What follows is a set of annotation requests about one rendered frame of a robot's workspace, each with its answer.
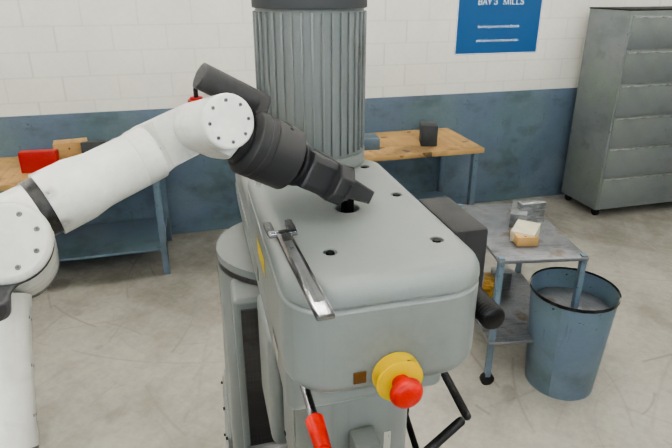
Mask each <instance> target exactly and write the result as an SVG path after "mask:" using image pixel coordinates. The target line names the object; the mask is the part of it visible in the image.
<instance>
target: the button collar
mask: <svg viewBox="0 0 672 448"><path fill-rule="evenodd" d="M401 374H404V375H407V376H408V377H412V378H415V379H417V380H419V382H420V383H422V380H423V371H422V368H421V367H420V365H419V363H418V362H417V360H416V359H415V357H414V356H413V355H411V354H409V353H406V352H394V353H391V354H389V355H387V356H385V357H383V358H382V359H381V360H380V361H379V362H378V363H377V364H376V366H375V367H374V370H373V373H372V381H373V384H374V386H375V388H376V390H377V392H378V394H379V395H380V396H381V397H382V398H383V399H385V400H388V401H391V400H390V390H391V388H392V381H393V379H394V378H395V377H396V376H398V375H401Z"/></svg>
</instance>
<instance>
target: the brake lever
mask: <svg viewBox="0 0 672 448"><path fill-rule="evenodd" d="M300 389H301V392H302V396H303V399H304V403H305V406H306V409H307V413H308V417H307V418H306V421H305V423H306V427H307V429H308V432H309V435H310V438H311V441H312V444H313V447H314V448H332V447H331V443H330V439H329V435H328V432H327V428H326V424H325V420H324V416H323V415H322V414H320V413H317V410H316V407H315V403H314V400H313V397H312V394H311V390H310V389H307V388H304V387H302V386H301V385H300Z"/></svg>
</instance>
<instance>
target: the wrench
mask: <svg viewBox="0 0 672 448"><path fill-rule="evenodd" d="M263 227H264V229H265V232H266V234H267V236H268V237H269V239H271V238H277V240H278V242H279V244H280V246H281V248H282V250H283V252H284V254H285V256H286V259H287V261H288V263H289V265H290V267H291V269H292V271H293V273H294V275H295V277H296V279H297V281H298V283H299V286H300V288H301V290H302V292H303V294H304V296H305V298H306V300H307V302H308V304H309V306H310V308H311V310H312V313H313V315H314V317H315V319H316V321H324V320H329V319H334V318H335V313H334V311H333V309H332V307H331V305H330V303H329V302H328V300H327V298H326V296H325V294H324V293H323V291H322V289H321V287H320V285H319V283H318V282H317V280H316V278H315V276H314V274H313V272H312V271H311V269H310V267H309V265H308V263H307V262H306V260H305V258H304V256H303V254H302V252H301V251H300V249H299V247H298V245H297V243H296V242H295V240H294V238H293V236H294V235H297V234H298V231H297V230H296V227H295V225H294V223H293V222H292V220H291V219H287V220H285V227H286V229H283V230H275V231H274V228H273V226H272V224H271V222H263Z"/></svg>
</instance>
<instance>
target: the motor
mask: <svg viewBox="0 0 672 448"><path fill-rule="evenodd" d="M251 5H252V8H255V10H254V11H252V16H253V35H254V54H255V73H256V89H258V90H260V91H262V92H264V93H266V94H268V95H270V97H271V102H270V106H269V110H268V114H269V115H271V116H273V117H275V118H277V119H279V120H281V121H285V122H288V123H290V124H291V125H293V126H294V127H296V128H298V129H300V130H302V131H303V132H304V134H305V136H306V142H307V143H308V144H309V145H310V146H311V147H312V149H316V150H319V151H321V152H323V153H325V154H327V155H329V156H330V157H332V158H334V159H336V160H338V161H339V162H341V163H343V164H345V165H347V166H349V167H353V168H356V167H358V166H359V165H360V164H361V163H362V162H363V161H364V132H365V80H366V29H367V11H366V10H364V8H366V7H367V0H251Z"/></svg>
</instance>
